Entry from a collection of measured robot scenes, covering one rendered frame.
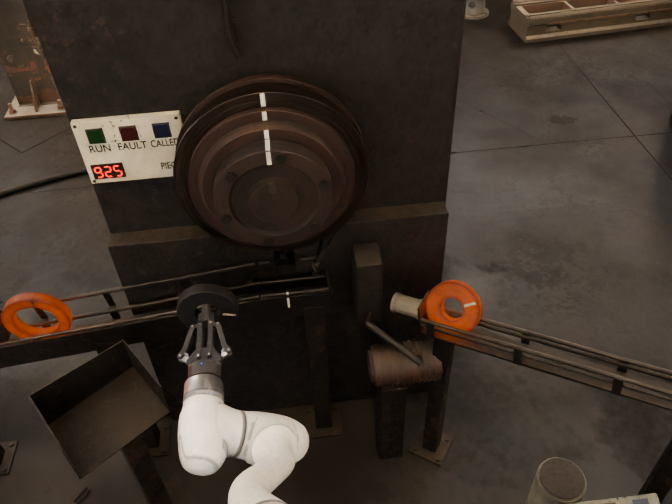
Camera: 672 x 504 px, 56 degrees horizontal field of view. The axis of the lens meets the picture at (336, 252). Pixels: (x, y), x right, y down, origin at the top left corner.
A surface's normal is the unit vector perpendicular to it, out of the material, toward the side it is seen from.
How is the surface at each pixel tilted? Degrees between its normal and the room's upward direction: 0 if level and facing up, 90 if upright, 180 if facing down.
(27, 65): 90
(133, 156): 90
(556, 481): 0
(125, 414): 5
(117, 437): 5
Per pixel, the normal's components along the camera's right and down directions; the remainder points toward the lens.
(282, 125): 0.21, -0.36
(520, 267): -0.04, -0.73
